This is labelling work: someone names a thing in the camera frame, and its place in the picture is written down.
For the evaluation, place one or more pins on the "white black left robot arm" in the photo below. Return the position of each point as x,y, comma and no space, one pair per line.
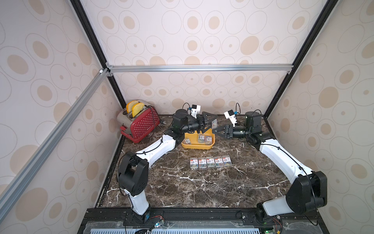
133,171

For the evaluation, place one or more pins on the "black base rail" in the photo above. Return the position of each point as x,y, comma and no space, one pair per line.
197,221

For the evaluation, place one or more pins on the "horizontal aluminium frame bar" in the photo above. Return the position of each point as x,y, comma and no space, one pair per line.
199,68

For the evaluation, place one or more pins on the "yellow toast slice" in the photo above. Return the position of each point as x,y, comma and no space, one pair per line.
130,105
137,108

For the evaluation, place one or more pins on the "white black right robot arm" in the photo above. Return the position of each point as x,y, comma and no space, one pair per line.
308,190

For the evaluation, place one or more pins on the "yellow toast slice left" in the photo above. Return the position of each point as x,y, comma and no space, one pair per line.
130,105

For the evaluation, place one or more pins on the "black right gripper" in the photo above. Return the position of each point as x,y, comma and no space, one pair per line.
228,131

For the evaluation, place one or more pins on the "clear paper clip box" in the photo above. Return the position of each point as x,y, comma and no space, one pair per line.
202,163
194,164
227,161
219,162
210,162
214,124

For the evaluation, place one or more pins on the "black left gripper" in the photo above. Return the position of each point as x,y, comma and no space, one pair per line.
203,121

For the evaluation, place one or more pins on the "diagonal aluminium frame bar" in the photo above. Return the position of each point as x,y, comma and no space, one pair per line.
28,172

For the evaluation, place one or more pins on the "yellow plastic storage tray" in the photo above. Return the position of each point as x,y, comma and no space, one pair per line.
199,141

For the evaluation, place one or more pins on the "yellow toast slice right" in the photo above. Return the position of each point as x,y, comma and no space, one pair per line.
137,108

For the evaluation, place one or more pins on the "red polka dot toaster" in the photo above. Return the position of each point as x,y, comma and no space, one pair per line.
136,129

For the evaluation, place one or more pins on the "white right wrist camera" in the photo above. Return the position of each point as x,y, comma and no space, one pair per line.
231,115

